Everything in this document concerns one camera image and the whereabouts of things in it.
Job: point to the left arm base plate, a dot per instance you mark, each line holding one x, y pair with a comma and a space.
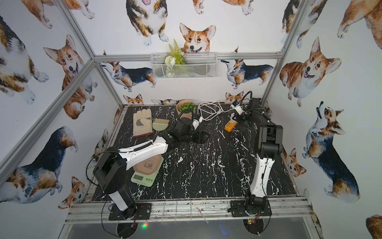
139, 211

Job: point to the orange power strip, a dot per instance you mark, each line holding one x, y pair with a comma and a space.
230, 125

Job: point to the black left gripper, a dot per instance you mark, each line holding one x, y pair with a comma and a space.
196, 137

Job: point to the pink bowl with panda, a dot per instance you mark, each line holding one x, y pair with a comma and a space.
148, 166

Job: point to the green artificial plant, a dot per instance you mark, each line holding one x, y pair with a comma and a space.
187, 107

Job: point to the pink plant pot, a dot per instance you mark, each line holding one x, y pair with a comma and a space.
184, 114

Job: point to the green hand brush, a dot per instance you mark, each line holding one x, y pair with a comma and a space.
160, 124

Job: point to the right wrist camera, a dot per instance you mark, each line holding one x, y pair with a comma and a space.
236, 106

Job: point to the white wire wall basket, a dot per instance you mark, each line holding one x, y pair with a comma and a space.
187, 66

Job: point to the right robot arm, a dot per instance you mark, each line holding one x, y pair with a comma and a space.
268, 147

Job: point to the green electronic scale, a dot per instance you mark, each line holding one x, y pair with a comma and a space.
145, 180

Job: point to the fern and white flower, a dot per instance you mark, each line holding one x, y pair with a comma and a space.
174, 61

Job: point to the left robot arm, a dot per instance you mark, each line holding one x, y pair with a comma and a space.
113, 165

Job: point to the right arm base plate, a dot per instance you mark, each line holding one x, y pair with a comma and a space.
239, 208

